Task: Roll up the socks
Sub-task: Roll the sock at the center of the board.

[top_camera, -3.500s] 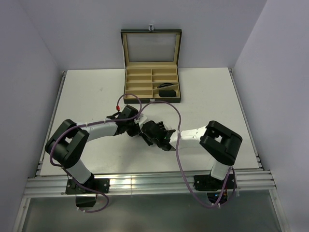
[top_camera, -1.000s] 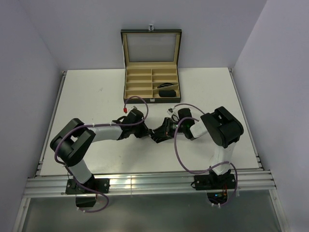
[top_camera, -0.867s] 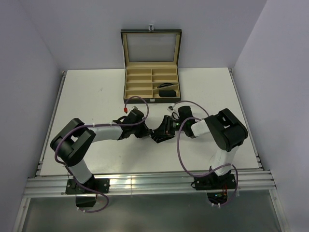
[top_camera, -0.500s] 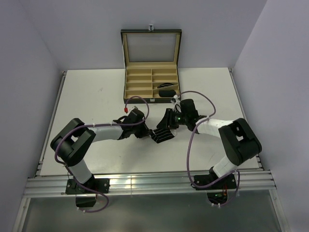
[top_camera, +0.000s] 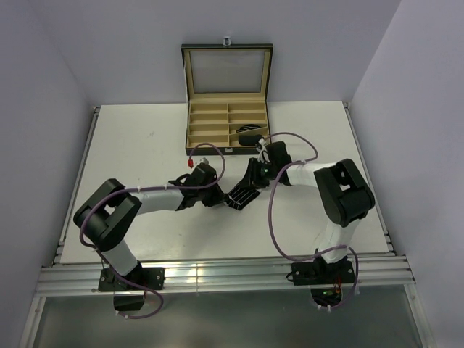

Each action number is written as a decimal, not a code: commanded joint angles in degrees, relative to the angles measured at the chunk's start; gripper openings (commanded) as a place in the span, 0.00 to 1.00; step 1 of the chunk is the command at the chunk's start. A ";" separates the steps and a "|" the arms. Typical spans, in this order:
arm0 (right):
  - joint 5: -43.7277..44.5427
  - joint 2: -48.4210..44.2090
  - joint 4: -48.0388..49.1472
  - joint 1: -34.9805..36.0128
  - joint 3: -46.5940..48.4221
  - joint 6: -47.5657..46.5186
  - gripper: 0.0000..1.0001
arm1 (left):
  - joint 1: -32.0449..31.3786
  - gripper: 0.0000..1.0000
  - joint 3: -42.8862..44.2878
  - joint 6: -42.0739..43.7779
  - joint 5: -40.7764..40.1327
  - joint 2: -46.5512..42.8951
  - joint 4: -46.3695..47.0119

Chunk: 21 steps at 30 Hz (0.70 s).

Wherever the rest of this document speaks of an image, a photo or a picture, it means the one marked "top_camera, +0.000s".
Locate plain black sock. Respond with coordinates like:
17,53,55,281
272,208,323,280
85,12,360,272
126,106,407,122
238,134,263,146

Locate black compartment box beige lining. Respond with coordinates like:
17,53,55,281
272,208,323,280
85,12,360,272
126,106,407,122
181,43,273,156

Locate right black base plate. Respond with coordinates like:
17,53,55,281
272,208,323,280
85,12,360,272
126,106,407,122
286,257,355,286

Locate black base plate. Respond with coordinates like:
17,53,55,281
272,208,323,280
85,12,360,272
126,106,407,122
286,257,355,286
98,268,165,292

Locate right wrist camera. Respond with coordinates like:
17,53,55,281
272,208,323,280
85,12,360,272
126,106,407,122
257,140,292,167

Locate aluminium rail frame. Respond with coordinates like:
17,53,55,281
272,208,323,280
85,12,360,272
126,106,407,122
34,103,416,297

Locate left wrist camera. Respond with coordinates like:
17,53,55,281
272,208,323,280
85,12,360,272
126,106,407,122
188,158,217,181

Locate striped sock with white toe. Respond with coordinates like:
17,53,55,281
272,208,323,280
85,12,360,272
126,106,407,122
225,184,260,211

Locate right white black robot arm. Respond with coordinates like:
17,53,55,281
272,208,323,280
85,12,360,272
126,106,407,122
236,158,375,283

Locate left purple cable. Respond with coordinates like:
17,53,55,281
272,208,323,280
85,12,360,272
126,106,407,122
79,143,228,320

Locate black sock thin white stripes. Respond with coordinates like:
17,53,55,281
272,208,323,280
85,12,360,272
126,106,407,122
236,124,262,133

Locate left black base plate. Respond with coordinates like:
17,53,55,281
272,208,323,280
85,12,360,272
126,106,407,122
98,268,165,292

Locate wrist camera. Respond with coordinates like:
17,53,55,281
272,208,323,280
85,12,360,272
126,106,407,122
257,140,292,167
188,158,217,181

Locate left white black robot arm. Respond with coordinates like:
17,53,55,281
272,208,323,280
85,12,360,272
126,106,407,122
73,174,225,289

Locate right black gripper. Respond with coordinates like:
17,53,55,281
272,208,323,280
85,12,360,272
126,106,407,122
239,157,278,189

